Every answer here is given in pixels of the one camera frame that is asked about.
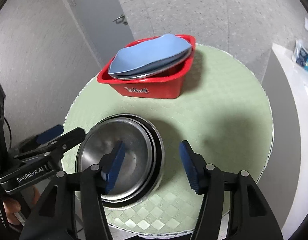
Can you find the door handle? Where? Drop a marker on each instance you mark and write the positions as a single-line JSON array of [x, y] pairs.
[[121, 20]]

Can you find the left hand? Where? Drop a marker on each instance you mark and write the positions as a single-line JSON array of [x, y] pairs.
[[12, 206]]

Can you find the blue tissue pack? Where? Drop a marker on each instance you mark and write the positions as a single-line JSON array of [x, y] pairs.
[[301, 55]]

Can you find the white sink counter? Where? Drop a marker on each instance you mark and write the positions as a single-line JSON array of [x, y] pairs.
[[284, 182]]

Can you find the small steel bowl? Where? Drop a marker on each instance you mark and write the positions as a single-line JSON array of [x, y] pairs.
[[124, 150]]

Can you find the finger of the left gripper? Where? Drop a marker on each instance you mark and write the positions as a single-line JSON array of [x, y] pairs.
[[53, 151], [35, 141]]

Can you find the round table green cloth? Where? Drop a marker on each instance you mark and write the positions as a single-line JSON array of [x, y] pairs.
[[224, 114]]

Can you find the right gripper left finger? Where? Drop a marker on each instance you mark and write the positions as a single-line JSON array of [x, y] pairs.
[[54, 214]]

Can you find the blue plastic plate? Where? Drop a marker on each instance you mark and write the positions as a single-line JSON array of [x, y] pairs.
[[148, 55]]

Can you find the red plastic basin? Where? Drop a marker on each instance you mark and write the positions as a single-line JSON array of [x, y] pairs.
[[165, 85]]

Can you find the medium steel bowl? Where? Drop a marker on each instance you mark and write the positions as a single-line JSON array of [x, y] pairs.
[[157, 168]]

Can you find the grey door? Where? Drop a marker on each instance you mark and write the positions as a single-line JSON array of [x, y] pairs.
[[95, 20]]

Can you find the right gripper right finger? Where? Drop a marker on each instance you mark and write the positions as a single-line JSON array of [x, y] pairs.
[[250, 216]]

